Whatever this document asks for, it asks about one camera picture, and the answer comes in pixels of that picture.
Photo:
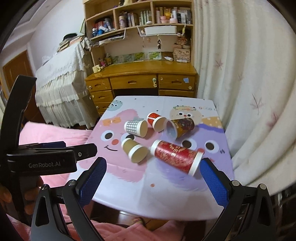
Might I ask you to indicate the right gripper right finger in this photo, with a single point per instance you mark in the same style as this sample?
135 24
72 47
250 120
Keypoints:
247 211

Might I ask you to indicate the yellow mug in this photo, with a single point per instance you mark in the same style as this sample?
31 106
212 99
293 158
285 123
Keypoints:
96 68

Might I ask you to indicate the wooden desk with drawers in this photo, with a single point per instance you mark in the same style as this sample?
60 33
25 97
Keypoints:
149 78

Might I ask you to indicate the lace covered piano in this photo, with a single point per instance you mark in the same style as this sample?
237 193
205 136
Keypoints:
61 93

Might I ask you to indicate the person's left hand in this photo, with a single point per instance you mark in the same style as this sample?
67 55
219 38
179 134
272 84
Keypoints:
30 196

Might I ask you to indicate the wooden bookshelf hutch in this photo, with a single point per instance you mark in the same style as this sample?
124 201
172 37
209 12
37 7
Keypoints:
116 29

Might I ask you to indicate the patterned slipper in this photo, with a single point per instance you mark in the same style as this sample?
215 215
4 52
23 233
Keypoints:
138 220

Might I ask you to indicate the brown wooden door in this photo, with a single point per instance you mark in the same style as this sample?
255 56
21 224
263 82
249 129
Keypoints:
19 65

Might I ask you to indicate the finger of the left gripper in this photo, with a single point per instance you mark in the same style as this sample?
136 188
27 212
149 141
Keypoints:
85 151
59 144

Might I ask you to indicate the brown paper cup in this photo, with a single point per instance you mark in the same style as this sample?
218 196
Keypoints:
136 152

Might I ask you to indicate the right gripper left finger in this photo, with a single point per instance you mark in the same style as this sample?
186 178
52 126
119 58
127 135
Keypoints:
48 222

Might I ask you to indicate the clear plastic patterned cup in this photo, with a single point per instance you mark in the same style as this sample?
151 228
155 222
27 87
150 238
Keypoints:
177 128

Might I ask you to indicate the pink robe on lap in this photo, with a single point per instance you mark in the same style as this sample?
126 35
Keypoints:
171 230

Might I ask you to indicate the white storage box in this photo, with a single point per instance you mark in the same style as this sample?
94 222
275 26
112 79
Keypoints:
161 30

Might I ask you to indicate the cartoon printed tablecloth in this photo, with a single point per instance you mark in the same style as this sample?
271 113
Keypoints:
152 188

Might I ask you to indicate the grey checkered paper cup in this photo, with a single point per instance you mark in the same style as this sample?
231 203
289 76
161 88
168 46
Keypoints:
136 127

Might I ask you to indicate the white floral curtain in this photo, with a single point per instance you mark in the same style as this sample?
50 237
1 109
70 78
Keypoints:
244 53

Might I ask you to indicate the cartoon cardboard box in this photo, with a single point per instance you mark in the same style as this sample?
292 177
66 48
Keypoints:
182 55

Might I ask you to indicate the pink blanket on bed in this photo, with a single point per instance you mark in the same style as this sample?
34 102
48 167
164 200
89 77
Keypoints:
44 133

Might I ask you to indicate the tall red paper cup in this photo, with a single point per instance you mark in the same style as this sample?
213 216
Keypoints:
181 158

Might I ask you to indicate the small red paper cup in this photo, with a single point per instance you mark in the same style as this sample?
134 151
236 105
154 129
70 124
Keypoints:
156 121

